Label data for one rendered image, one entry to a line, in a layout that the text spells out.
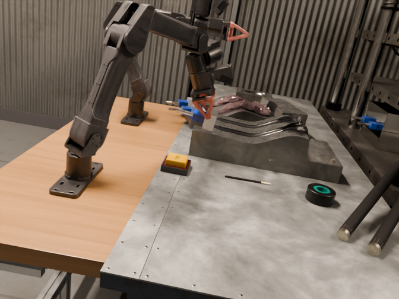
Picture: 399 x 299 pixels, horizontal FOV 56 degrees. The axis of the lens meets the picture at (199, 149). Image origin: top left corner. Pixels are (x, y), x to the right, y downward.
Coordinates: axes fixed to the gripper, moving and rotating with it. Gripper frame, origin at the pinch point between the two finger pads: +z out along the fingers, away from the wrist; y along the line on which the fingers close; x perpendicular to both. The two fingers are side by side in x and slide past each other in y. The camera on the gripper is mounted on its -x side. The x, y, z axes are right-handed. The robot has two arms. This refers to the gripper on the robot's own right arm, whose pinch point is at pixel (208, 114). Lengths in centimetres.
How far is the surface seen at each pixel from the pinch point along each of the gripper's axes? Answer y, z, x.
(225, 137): -3.6, 7.9, -4.1
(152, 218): -46.5, 6.5, 9.8
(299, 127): 2.9, 11.7, -27.9
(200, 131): -3.4, 4.1, 3.4
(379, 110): 60, 34, -68
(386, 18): 87, -2, -81
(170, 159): -18.9, 5.1, 10.9
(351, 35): 127, 11, -73
